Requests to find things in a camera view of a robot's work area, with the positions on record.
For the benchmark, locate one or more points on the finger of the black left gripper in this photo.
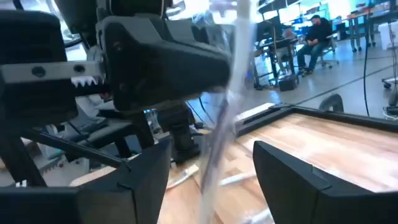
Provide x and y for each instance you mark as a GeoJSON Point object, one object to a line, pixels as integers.
{"type": "Point", "coordinates": [161, 68]}
{"type": "Point", "coordinates": [199, 34]}

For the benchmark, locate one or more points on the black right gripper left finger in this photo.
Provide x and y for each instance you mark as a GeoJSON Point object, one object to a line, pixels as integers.
{"type": "Point", "coordinates": [93, 202]}

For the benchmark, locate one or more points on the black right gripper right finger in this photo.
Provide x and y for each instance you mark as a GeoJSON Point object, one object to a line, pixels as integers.
{"type": "Point", "coordinates": [311, 202]}

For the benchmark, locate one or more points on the white toothbrush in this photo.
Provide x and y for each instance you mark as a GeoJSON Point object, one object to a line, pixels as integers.
{"type": "Point", "coordinates": [258, 217]}

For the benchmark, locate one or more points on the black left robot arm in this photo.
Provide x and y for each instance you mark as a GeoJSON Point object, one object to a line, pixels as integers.
{"type": "Point", "coordinates": [178, 124]}

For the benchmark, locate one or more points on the black desk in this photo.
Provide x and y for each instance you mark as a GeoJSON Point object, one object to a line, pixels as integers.
{"type": "Point", "coordinates": [273, 43]}

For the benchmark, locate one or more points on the black box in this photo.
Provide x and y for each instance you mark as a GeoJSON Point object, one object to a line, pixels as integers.
{"type": "Point", "coordinates": [288, 83]}

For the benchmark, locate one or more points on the person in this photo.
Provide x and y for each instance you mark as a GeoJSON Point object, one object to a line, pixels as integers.
{"type": "Point", "coordinates": [315, 34]}

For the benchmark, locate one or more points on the grey office chair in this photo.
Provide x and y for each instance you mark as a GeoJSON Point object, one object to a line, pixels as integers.
{"type": "Point", "coordinates": [329, 49]}

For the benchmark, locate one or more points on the black rig frame strut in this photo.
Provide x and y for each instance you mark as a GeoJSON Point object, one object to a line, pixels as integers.
{"type": "Point", "coordinates": [77, 149]}

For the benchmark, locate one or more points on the black table edge rail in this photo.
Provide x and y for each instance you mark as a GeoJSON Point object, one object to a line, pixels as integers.
{"type": "Point", "coordinates": [342, 116]}

